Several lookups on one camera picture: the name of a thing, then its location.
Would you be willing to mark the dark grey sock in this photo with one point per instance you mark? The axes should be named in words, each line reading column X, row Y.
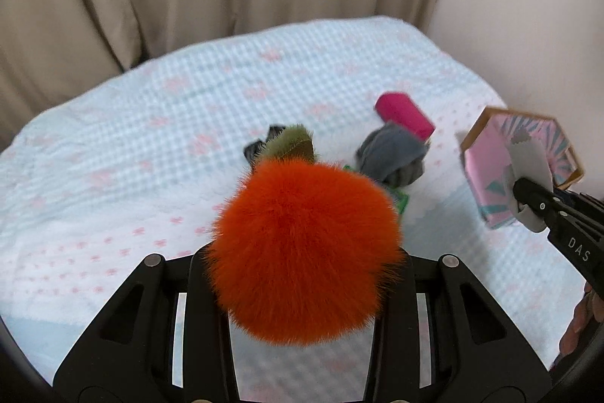
column 255, row 146

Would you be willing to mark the grey sock bundle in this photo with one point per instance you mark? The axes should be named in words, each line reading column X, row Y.
column 389, row 153

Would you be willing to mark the orange fluffy carrot toy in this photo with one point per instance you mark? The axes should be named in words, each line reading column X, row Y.
column 306, row 242

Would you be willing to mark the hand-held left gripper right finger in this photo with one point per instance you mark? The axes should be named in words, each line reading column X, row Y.
column 402, row 294

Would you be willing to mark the pink hexagonal box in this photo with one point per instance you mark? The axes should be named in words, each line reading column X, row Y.
column 486, row 167

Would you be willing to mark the light blue flowered blanket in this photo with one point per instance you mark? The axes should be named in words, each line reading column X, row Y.
column 141, row 148

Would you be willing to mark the green cloth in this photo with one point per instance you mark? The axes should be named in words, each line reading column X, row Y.
column 401, row 197

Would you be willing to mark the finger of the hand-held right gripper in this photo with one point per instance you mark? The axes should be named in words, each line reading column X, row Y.
column 583, row 202
column 535, row 200

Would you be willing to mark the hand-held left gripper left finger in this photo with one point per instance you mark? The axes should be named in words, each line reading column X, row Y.
column 202, row 294

